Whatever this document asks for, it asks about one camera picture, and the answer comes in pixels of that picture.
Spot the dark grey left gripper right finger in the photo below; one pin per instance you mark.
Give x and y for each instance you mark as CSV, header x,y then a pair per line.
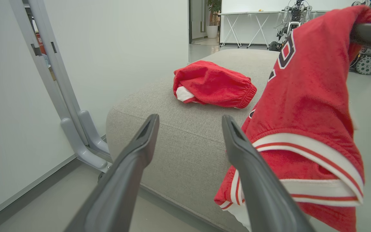
x,y
256,187

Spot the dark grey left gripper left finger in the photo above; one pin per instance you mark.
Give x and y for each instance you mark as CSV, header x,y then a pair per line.
x,y
121,180

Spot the red jersey with white stripes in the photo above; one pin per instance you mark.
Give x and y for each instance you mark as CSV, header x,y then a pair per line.
x,y
308,96

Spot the red shorts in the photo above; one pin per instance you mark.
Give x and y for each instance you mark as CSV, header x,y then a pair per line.
x,y
214,83

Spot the grey fabric sofa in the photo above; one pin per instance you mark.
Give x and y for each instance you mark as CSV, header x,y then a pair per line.
x,y
188,132

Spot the wheeled background robot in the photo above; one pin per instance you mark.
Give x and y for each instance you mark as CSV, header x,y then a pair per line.
x,y
367,62

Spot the long grey partition foot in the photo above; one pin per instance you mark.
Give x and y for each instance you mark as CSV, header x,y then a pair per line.
x,y
82,148

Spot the short grey partition foot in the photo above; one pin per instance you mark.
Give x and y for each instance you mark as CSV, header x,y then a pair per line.
x,y
93,132

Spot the grey background robot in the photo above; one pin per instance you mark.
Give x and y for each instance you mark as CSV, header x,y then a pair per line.
x,y
293,19

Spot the white folding table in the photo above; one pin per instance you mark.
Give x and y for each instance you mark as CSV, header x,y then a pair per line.
x,y
256,13

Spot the red object behind partition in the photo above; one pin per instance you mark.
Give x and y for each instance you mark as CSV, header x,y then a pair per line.
x,y
40,43

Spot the white plant pot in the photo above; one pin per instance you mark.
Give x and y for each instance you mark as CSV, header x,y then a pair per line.
x,y
212,31

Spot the green potted plant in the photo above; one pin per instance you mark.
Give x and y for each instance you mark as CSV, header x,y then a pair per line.
x,y
214,11

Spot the grey partition bottom rail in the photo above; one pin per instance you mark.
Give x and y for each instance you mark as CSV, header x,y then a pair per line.
x,y
27,190

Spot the grey partition post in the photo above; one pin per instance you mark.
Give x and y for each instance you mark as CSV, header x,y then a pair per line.
x,y
48,64

